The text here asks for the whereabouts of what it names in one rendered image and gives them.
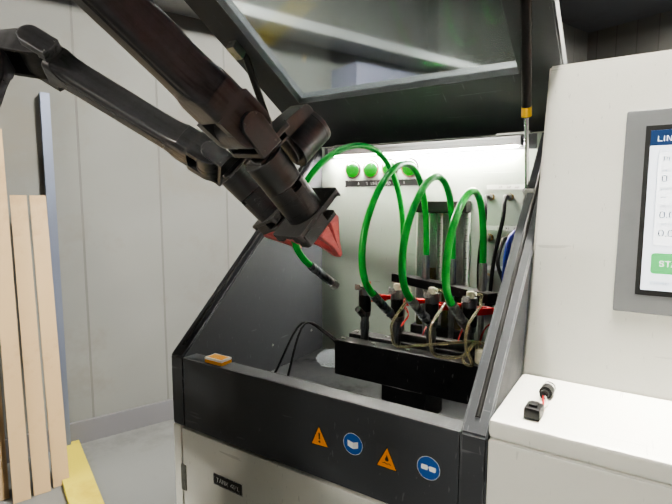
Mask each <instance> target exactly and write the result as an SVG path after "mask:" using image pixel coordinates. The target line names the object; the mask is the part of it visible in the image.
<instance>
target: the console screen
mask: <svg viewBox="0 0 672 504"><path fill-rule="evenodd" d="M613 310H615V311H625V312H634V313H643V314H653V315H662V316H671V317H672V108H664V109H653V110H641V111H630V112H628V113H627V121H626V135H625V148H624V161H623V175H622V188H621V201H620V215H619V228H618V242H617V255H616V268H615V282H614V295H613Z"/></svg>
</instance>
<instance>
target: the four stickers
mask: <svg viewBox="0 0 672 504"><path fill-rule="evenodd" d="M310 440H311V444H312V445H316V446H319V447H323V448H326V449H329V439H328V427H324V426H321V425H317V424H313V423H310ZM343 452H345V453H348V454H351V455H354V456H357V457H360V458H363V436H362V435H359V434H355V433H352V432H348V431H345V430H343ZM376 466H379V467H382V468H384V469H387V470H390V471H393V472H396V473H398V450H397V449H394V448H391V447H388V446H385V445H382V444H379V443H376ZM440 474H441V460H439V459H436V458H433V457H430V456H427V455H424V454H422V453H419V452H417V462H416V476H418V477H421V478H423V479H426V480H429V481H431V482H434V483H436V484H439V485H440Z"/></svg>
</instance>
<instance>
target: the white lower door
mask: <svg viewBox="0 0 672 504"><path fill-rule="evenodd" d="M182 437H183V463H182V464H181V484H182V489H183V490H184V492H185V504H387V503H384V502H382V501H379V500H376V499H374V498H371V497H369V496H366V495H363V494H361V493H358V492H355V491H353V490H350V489H348V488H345V487H342V486H340V485H337V484H335V483H332V482H329V481H327V480H324V479H321V478H319V477H316V476H314V475H311V474H308V473H306V472H303V471H301V470H298V469H295V468H293V467H290V466H287V465H285V464H282V463H280V462H277V461H274V460H272V459H269V458H267V457H264V456H261V455H259V454H256V453H253V452H251V451H248V450H246V449H243V448H240V447H238V446H235V445H233V444H230V443H227V442H225V441H222V440H219V439H217V438H214V437H212V436H209V435H206V434H204V433H201V432H198V431H196V430H193V429H191V428H188V427H186V426H185V427H183V428H182Z"/></svg>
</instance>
